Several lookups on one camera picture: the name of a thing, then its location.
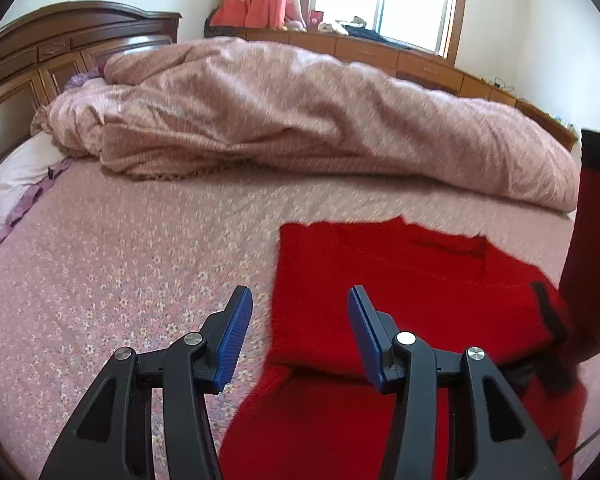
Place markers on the dark cloth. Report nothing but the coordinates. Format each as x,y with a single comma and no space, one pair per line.
370,32

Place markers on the purple cloth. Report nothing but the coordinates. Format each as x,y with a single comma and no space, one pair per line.
82,80

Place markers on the pink soft toy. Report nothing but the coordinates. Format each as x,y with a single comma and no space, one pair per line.
294,24

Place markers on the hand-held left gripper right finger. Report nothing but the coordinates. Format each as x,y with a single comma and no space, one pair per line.
367,340

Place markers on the pink quilt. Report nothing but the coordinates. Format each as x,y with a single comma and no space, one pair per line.
305,110

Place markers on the bed with floral pink sheet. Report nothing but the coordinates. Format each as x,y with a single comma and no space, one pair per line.
105,260

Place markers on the long wooden cabinet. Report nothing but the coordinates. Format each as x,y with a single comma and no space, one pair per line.
420,65

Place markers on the red sweater with black trim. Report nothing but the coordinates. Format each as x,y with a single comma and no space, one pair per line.
380,305

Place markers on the red box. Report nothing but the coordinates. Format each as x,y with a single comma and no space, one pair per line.
316,20

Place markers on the dark wooden headboard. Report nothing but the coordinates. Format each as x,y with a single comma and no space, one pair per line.
35,55

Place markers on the white pillow with purple trim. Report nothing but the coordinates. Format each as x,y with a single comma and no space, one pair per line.
20,170

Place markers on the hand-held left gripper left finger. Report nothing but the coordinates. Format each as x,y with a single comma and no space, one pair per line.
232,340

